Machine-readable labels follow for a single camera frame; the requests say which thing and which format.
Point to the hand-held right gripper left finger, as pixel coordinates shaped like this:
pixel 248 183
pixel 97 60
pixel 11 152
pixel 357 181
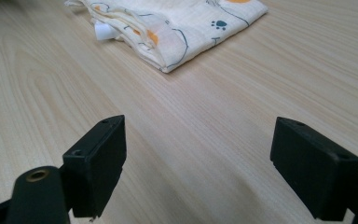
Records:
pixel 96 168

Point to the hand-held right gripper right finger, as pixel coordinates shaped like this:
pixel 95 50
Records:
pixel 313 168

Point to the cream printed cloth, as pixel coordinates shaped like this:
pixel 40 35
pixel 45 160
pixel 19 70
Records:
pixel 180 28

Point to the white cloth label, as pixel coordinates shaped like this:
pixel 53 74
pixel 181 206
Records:
pixel 105 32

